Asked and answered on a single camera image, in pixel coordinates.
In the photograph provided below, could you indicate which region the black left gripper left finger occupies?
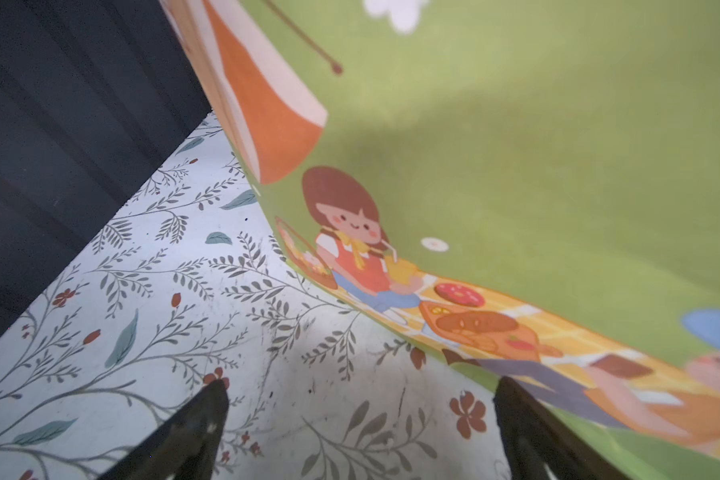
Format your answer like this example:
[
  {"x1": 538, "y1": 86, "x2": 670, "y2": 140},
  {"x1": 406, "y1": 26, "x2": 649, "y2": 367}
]
[{"x1": 100, "y1": 380, "x2": 229, "y2": 480}]

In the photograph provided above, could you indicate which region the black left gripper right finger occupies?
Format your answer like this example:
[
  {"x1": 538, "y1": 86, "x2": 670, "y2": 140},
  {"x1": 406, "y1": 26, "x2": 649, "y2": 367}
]
[{"x1": 494, "y1": 377, "x2": 626, "y2": 480}]

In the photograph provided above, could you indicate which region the white illustrated paper bag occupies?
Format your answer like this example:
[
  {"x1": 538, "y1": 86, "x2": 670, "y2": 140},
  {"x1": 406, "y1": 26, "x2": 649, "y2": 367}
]
[{"x1": 162, "y1": 1, "x2": 720, "y2": 479}]

